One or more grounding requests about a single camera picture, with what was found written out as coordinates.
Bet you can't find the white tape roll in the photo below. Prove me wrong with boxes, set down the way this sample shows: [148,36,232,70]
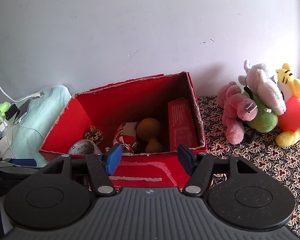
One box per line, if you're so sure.
[68,139,101,155]

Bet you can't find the brown pine cone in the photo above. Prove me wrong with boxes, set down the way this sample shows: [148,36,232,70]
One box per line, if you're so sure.
[83,126,103,145]

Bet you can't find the red decorated small box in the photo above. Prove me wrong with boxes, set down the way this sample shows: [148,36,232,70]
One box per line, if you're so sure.
[168,98,198,152]

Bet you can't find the red white patterned ball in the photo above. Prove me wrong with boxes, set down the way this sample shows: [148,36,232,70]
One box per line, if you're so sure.
[113,122,139,153]

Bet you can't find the orange wooden gourd toy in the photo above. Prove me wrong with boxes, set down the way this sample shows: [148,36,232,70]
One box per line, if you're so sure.
[136,118,163,153]

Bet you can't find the mint green pillow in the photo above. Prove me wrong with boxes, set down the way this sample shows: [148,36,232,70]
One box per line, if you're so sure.
[9,85,71,167]

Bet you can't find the red cardboard box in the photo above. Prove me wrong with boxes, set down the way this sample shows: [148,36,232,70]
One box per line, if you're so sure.
[39,72,207,188]

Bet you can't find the black smartphone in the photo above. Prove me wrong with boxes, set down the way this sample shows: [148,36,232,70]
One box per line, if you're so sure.
[13,99,31,125]

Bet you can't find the pink plush toy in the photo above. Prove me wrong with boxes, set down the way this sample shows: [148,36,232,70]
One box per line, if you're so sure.
[217,81,258,145]

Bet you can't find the green round plush toy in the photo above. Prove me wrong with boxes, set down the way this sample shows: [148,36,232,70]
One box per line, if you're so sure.
[246,94,278,133]

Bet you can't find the patterned floral tablecloth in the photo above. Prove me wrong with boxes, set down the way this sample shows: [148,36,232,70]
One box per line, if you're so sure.
[198,96,300,237]

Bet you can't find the yellow tiger plush toy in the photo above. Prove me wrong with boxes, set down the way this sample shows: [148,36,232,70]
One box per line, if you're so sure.
[276,63,300,147]

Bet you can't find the white grey plush toy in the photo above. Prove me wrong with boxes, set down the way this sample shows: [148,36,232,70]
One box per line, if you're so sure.
[238,60,286,115]

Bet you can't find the white charging cable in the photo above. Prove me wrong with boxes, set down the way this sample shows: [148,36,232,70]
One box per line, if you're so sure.
[0,109,46,159]

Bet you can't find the white cable with plug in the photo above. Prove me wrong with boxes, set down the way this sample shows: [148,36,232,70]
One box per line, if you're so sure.
[0,67,45,103]

